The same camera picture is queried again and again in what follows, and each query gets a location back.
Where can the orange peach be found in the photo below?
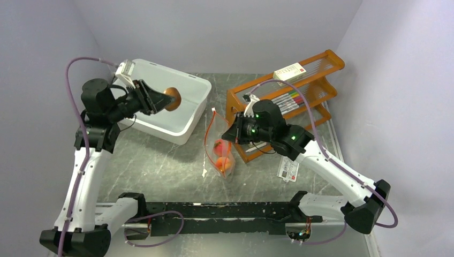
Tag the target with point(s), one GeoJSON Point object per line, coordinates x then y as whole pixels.
{"type": "Point", "coordinates": [223, 163]}

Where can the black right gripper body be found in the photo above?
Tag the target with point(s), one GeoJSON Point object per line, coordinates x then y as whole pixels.
{"type": "Point", "coordinates": [247, 129]}

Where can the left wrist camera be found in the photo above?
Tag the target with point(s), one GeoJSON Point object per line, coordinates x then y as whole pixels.
{"type": "Point", "coordinates": [124, 72]}

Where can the clear zip top bag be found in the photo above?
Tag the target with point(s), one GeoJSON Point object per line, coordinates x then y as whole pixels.
{"type": "Point", "coordinates": [216, 127]}

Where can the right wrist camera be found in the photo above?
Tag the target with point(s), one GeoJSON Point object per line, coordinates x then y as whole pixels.
{"type": "Point", "coordinates": [251, 100]}

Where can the orange wooden shelf rack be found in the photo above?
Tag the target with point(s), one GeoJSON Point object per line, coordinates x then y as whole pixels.
{"type": "Point", "coordinates": [314, 86]}

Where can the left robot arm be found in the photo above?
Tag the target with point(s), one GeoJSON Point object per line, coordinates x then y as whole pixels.
{"type": "Point", "coordinates": [78, 230]}

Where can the red peach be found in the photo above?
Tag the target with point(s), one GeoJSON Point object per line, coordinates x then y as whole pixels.
{"type": "Point", "coordinates": [221, 148]}

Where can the white red carton box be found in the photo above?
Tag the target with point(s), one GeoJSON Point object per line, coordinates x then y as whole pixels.
{"type": "Point", "coordinates": [290, 73]}

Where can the coloured marker pens set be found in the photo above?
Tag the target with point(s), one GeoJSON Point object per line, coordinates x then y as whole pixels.
{"type": "Point", "coordinates": [288, 102]}

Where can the white paper card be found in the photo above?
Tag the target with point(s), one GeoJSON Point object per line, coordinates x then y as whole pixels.
{"type": "Point", "coordinates": [288, 170]}

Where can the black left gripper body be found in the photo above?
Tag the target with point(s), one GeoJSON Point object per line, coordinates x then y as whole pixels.
{"type": "Point", "coordinates": [137, 99]}

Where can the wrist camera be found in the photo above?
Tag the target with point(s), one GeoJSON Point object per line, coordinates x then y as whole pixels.
{"type": "Point", "coordinates": [251, 100]}
{"type": "Point", "coordinates": [124, 72]}

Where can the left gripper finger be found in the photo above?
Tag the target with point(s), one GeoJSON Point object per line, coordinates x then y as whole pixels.
{"type": "Point", "coordinates": [148, 93]}
{"type": "Point", "coordinates": [155, 106]}

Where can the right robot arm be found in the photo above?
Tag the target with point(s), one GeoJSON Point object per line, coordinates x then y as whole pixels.
{"type": "Point", "coordinates": [362, 199]}

